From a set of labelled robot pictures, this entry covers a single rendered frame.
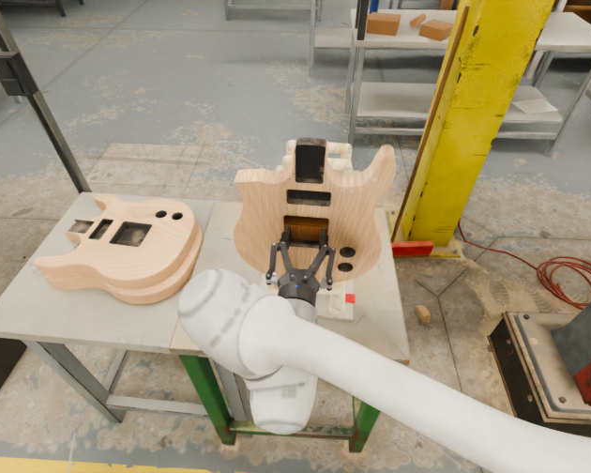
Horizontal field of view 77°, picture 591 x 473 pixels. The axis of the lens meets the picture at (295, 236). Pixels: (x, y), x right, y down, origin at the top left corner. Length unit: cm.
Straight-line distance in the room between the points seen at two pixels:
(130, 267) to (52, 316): 26
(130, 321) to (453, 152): 168
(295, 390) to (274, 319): 16
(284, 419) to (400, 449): 137
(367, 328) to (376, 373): 61
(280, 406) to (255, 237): 42
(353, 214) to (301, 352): 42
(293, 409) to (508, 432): 28
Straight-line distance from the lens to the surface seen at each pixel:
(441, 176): 220
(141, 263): 116
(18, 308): 135
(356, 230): 83
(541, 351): 202
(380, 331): 104
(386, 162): 72
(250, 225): 85
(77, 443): 211
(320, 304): 105
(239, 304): 47
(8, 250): 308
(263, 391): 59
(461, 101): 198
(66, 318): 125
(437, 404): 45
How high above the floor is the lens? 182
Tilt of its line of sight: 46 degrees down
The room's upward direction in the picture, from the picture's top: straight up
